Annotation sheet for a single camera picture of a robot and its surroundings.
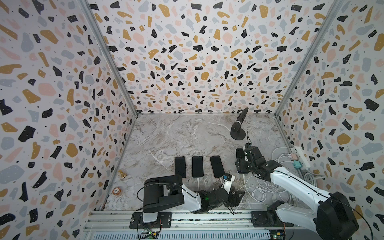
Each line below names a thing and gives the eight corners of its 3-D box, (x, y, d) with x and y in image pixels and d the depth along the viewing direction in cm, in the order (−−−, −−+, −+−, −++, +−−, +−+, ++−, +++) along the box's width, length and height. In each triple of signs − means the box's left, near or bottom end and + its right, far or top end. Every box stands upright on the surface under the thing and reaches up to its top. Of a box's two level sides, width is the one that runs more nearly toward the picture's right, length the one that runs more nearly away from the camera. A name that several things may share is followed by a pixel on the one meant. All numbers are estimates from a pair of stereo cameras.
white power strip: (300, 170, 96) (304, 166, 93) (291, 150, 106) (294, 146, 102) (306, 170, 96) (310, 166, 93) (297, 150, 106) (300, 146, 102)
